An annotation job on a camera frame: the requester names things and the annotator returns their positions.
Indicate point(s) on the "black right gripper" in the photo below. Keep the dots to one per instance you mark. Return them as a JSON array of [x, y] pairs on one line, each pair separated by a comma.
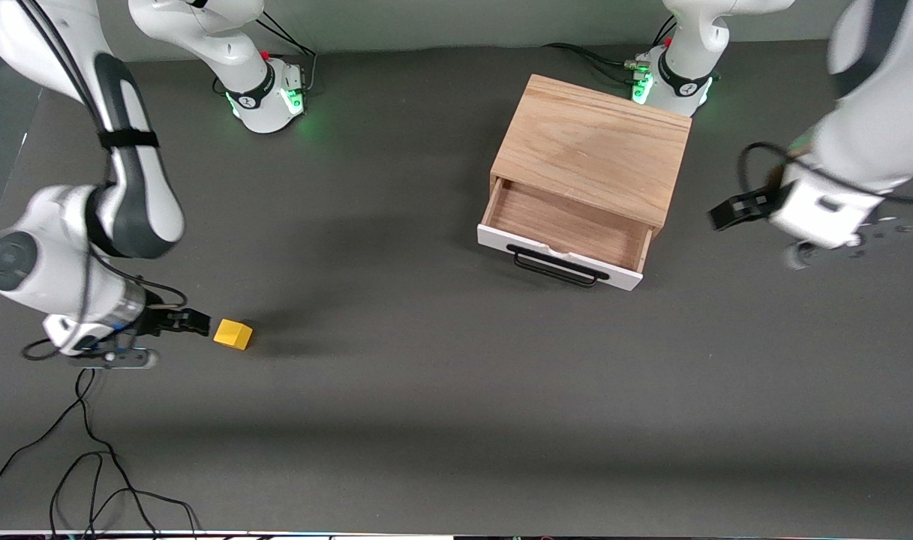
[[158, 320]]

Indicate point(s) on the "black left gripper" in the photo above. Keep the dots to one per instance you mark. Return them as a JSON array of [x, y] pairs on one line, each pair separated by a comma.
[[756, 202]]

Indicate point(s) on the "yellow block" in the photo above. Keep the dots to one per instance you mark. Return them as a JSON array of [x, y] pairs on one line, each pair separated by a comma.
[[232, 334]]

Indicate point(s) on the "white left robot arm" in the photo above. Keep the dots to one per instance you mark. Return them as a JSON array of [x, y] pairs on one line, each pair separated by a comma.
[[861, 135]]

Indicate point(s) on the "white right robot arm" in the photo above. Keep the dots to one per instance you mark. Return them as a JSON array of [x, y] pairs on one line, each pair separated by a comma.
[[58, 262]]

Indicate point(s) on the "wooden drawer cabinet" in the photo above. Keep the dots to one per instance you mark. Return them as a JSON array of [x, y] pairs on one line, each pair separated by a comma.
[[599, 139]]

